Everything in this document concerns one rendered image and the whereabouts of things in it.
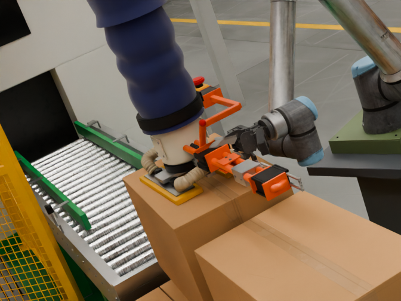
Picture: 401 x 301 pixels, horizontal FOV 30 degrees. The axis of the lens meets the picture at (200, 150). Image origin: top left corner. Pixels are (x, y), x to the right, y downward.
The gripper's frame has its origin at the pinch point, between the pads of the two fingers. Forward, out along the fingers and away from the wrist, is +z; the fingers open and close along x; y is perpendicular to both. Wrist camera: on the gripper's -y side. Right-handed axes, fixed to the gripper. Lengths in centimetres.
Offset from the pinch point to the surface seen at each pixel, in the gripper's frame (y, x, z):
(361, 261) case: -56, -20, -6
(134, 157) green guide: 177, -50, -21
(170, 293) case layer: 47, -60, 19
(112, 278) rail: 71, -55, 33
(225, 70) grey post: 344, -77, -162
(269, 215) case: -11.9, -19.7, -5.0
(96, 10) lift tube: 25, 51, 11
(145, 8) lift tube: 16, 47, 0
